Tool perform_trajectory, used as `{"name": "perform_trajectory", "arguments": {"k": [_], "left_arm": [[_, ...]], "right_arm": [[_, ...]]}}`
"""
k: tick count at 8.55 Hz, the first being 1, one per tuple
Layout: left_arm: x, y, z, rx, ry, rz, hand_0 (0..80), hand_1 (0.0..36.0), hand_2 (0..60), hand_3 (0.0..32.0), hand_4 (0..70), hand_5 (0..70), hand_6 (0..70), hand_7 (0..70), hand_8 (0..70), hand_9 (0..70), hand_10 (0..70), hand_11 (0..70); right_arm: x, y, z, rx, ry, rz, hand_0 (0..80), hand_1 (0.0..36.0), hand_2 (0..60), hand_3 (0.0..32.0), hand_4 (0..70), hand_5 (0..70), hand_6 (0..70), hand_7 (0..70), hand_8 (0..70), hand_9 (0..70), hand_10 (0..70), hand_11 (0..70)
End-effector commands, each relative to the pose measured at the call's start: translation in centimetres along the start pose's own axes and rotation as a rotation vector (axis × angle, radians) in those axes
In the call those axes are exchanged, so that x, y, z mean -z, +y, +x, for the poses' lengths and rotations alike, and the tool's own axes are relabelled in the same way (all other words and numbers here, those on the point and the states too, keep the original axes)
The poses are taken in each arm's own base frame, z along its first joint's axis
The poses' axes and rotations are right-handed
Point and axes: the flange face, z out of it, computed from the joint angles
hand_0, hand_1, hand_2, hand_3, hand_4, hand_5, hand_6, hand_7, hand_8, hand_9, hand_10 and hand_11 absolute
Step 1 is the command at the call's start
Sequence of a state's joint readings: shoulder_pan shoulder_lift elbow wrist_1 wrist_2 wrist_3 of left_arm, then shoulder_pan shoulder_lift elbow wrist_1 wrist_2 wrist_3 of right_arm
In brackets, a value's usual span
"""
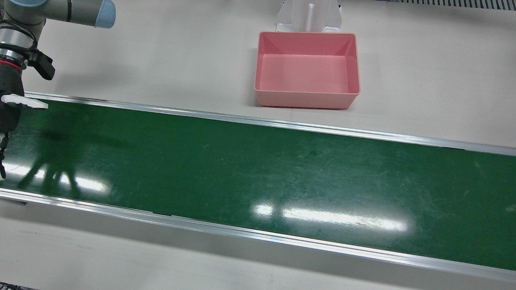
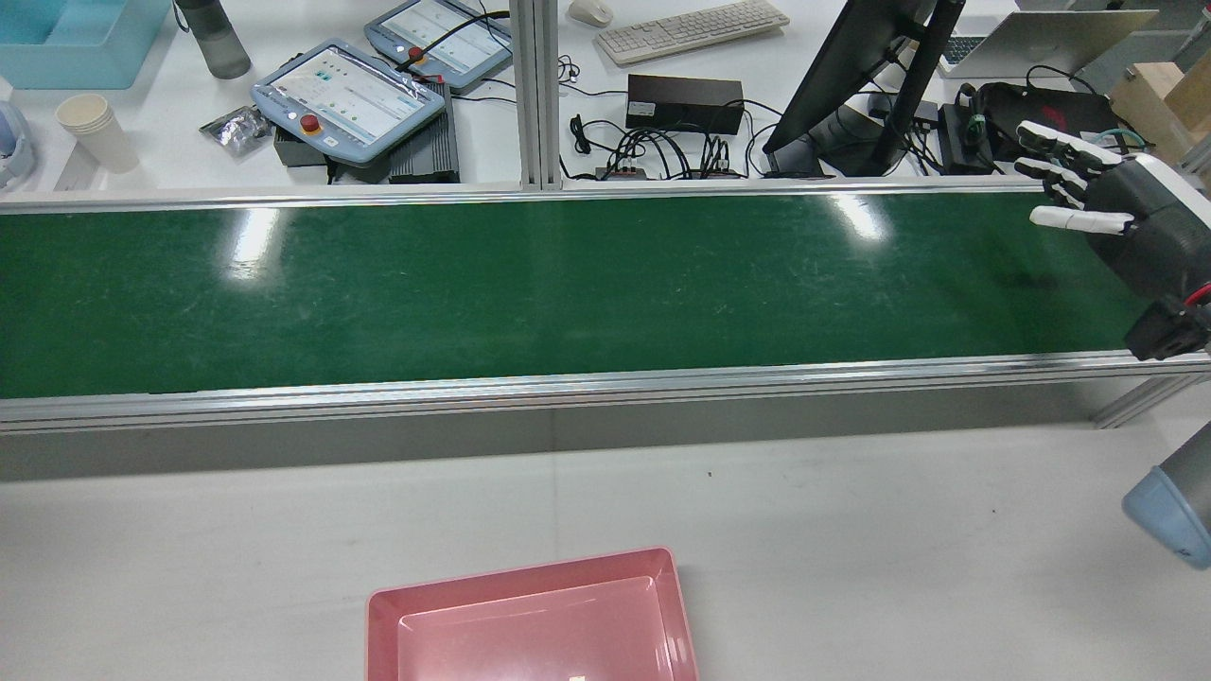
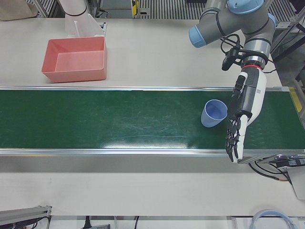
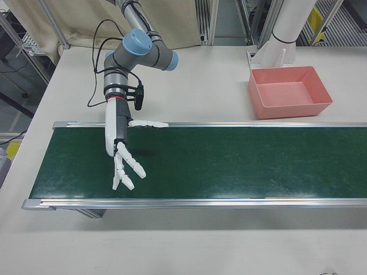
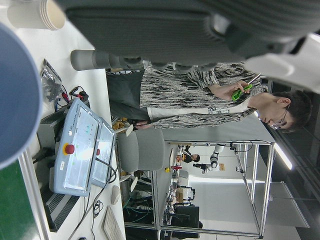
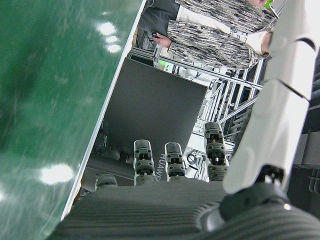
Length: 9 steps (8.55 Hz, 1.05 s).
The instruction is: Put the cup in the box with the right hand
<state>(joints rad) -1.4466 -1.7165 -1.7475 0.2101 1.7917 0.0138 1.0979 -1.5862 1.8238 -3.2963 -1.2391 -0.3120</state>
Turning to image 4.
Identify beige curtain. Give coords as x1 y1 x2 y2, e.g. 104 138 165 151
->
8 0 202 58

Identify aluminium frame post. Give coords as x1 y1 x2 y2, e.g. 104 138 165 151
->
194 0 219 46
42 0 71 50

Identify black cable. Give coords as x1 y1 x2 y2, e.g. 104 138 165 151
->
86 19 144 108

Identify yellow tag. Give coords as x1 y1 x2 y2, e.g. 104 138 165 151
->
307 6 328 38

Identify green conveyor belt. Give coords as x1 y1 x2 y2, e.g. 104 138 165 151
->
22 120 367 219

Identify pink plastic box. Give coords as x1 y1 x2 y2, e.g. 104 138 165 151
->
247 66 333 120

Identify white wire rack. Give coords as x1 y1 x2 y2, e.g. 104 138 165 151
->
21 30 38 56

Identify white arm base stand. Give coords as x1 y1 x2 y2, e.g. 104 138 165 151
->
246 40 296 71

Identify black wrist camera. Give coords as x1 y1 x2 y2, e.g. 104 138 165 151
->
126 82 145 111

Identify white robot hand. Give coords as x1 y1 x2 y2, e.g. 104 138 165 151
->
104 97 169 191

